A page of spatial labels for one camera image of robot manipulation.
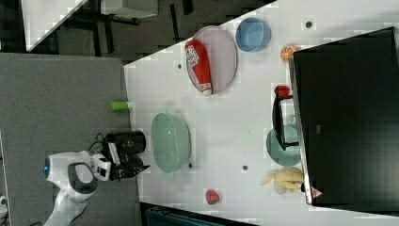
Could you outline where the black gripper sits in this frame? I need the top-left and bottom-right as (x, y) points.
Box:
(103, 143), (150, 181)

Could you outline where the green plastic strainer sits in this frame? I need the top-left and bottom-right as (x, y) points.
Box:
(151, 113), (191, 173)

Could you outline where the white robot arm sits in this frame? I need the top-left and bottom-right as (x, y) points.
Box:
(43, 143), (150, 226)

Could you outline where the upper black cylinder holder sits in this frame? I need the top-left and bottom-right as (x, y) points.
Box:
(105, 130), (147, 156)

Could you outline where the dark blue crate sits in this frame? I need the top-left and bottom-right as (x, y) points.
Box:
(143, 207), (253, 226)

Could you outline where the green marker tube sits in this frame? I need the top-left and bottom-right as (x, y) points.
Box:
(110, 102), (134, 111)

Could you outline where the red strawberry at table edge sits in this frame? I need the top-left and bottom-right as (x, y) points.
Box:
(205, 189), (220, 205)

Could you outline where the red ketchup bottle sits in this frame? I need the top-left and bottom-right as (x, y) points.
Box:
(184, 39), (213, 96)

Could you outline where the grey round plate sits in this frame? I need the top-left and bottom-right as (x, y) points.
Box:
(185, 25), (237, 95)

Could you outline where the yellow banana toy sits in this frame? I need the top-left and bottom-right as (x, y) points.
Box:
(261, 168), (303, 195)

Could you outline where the teal green mug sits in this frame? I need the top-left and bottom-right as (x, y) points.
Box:
(265, 114), (302, 168)

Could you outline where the red strawberry near oven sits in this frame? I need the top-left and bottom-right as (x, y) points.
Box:
(274, 85), (290, 97)

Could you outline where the blue bowl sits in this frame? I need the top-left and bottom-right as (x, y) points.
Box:
(235, 17), (272, 53)

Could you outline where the white background table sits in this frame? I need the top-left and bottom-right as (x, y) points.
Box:
(20, 0), (88, 52)

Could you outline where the orange slice toy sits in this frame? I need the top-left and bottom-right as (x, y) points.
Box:
(279, 45), (298, 63)

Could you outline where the black toaster oven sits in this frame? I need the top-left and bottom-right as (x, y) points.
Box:
(289, 27), (399, 216)

